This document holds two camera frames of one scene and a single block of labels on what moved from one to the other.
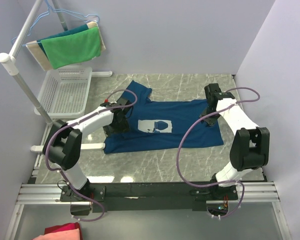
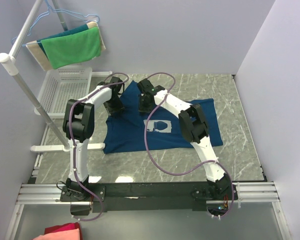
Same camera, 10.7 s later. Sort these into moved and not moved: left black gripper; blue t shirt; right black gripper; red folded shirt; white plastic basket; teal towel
Moved: left black gripper; right black gripper
Not moved: blue t shirt; teal towel; red folded shirt; white plastic basket
